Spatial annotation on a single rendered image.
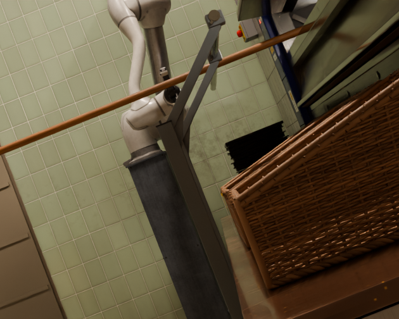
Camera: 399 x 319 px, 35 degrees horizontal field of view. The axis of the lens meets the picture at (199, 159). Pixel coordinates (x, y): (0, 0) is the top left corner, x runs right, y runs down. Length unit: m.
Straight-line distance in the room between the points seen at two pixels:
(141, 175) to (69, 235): 0.79
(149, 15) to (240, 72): 0.80
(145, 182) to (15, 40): 1.29
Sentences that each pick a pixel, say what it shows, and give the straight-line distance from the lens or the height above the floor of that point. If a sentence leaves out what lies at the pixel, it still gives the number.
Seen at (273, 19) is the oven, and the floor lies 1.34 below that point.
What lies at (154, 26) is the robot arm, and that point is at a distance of 3.20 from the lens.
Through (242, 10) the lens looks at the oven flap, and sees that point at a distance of 2.69.
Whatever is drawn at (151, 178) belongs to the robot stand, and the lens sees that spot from 3.17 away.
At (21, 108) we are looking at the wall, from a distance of 3.87.
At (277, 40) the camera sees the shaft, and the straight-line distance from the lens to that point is 2.51.
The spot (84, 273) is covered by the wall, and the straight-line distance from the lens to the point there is 3.79.
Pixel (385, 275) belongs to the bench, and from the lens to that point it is 0.84.
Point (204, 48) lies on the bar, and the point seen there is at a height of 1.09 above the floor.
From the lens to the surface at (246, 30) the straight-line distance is 3.42.
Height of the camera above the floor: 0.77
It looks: 2 degrees up
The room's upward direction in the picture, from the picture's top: 22 degrees counter-clockwise
